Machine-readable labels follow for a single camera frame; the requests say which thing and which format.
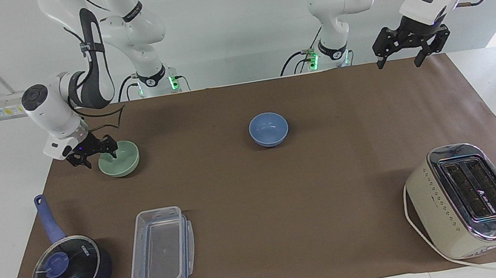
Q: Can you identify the dark pot with blue handle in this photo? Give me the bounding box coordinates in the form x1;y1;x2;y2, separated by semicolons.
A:
18;185;115;278

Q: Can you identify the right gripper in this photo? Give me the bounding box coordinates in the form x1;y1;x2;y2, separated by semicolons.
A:
62;130;121;171

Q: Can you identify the white toaster cord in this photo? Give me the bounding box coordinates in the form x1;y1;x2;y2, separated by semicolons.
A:
400;169;496;278

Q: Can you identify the blue bowl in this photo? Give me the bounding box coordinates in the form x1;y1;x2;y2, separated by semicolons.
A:
246;109;292;151

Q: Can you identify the glass lid with blue knob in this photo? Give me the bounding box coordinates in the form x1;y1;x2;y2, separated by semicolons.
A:
25;232;104;278

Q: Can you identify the clear plastic container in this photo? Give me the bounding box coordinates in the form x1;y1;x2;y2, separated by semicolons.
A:
120;203;201;278

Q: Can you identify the white wall socket strip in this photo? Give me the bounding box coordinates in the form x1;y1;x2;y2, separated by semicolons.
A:
0;91;29;119

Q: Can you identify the green bowl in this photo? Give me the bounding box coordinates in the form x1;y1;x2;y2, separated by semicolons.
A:
95;138;143;181

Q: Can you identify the cream and chrome toaster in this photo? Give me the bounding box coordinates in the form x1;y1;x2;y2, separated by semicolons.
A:
400;137;496;267

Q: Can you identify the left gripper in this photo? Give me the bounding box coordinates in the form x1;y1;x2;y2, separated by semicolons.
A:
368;9;456;75

